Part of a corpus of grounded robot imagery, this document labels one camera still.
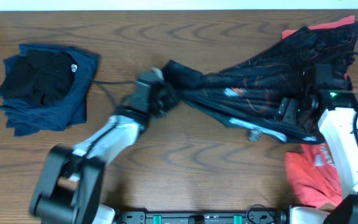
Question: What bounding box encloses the black orange-patterned jersey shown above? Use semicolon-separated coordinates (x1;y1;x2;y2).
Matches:
162;22;358;145

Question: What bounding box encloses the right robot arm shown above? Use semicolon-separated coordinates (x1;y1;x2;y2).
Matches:
277;91;358;223

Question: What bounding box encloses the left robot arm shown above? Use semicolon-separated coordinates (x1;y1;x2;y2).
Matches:
29;82;180;224

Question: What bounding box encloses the red t-shirt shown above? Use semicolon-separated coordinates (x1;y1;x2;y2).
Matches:
279;15;358;208

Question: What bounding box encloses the folded black shirt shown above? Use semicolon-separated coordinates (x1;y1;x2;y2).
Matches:
0;50;76;105

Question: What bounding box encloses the folded navy blue shirt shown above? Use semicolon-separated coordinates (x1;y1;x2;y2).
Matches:
0;44;98;137

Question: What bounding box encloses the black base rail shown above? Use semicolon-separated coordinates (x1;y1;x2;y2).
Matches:
113;208;289;224

